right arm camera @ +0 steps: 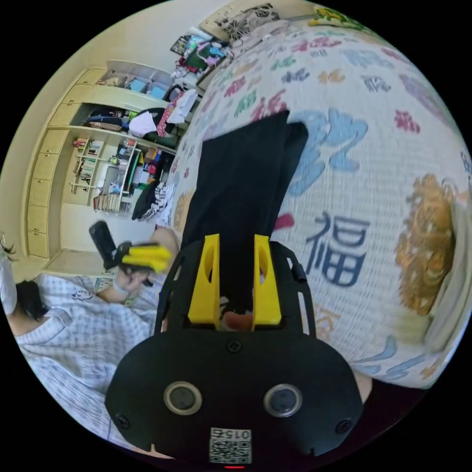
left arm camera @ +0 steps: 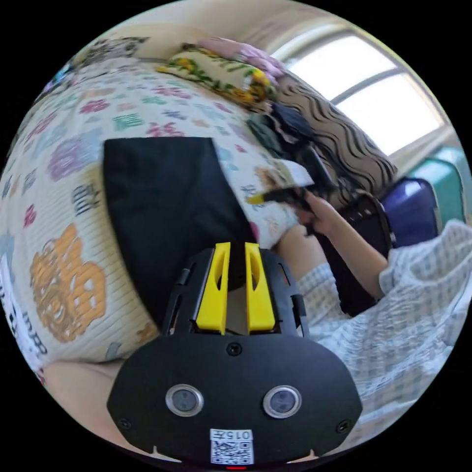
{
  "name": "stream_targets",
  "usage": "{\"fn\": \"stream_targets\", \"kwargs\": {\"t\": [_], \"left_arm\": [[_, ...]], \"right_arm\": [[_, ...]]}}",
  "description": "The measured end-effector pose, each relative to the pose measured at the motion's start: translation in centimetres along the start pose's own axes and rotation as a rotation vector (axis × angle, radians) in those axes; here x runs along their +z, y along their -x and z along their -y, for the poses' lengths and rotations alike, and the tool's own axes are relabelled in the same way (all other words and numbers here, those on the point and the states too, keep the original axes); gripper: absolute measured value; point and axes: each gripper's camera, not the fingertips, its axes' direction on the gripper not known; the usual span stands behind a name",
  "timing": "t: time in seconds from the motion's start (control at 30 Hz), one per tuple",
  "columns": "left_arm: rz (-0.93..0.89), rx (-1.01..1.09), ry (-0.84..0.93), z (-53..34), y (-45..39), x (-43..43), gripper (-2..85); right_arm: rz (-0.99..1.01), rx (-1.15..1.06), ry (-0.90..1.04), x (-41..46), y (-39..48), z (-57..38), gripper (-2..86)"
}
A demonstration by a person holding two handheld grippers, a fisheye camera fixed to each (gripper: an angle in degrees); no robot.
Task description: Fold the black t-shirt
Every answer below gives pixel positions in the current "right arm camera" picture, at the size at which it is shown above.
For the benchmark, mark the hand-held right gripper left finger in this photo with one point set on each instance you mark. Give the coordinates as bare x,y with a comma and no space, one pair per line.
203,295

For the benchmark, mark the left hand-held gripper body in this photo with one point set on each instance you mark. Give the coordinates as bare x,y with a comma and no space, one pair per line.
120,258

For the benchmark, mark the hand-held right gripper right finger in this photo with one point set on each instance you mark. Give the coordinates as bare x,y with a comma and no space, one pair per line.
267,302

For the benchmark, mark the black t-shirt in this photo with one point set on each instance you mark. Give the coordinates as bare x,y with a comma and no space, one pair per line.
239,177

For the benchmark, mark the person's left forearm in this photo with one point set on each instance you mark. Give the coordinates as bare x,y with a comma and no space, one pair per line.
110,295

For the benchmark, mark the person's left hand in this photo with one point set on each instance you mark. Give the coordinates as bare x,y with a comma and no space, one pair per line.
132,283

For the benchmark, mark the person's right hand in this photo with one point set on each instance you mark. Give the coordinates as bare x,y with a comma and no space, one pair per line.
238,321

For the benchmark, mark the pile of clothes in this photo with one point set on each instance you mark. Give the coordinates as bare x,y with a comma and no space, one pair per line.
153,201

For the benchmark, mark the person's body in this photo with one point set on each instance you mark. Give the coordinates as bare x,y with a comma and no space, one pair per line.
73,339

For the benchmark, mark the pale yellow cupboard with shelves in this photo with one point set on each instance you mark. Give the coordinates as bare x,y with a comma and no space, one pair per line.
55,166

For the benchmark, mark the bed with printed woven mat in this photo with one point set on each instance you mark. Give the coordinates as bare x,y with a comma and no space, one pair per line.
368,177

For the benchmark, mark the black and white floral pillow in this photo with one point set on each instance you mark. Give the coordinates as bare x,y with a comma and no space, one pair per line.
243,20

